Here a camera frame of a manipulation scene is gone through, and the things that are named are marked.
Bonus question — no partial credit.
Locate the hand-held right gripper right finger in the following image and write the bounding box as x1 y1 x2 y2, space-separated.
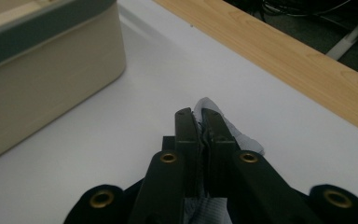
201 107 241 198

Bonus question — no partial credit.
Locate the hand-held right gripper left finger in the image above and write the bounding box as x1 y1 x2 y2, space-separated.
162 106 204 199

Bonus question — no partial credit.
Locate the light blue tank top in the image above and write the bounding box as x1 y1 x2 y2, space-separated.
183 96 266 224

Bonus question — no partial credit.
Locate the beige storage basket grey rim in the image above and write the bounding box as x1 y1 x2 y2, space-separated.
0 0 128 169

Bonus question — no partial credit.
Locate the bundle of floor cables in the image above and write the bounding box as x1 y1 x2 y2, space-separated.
260 0 358 18

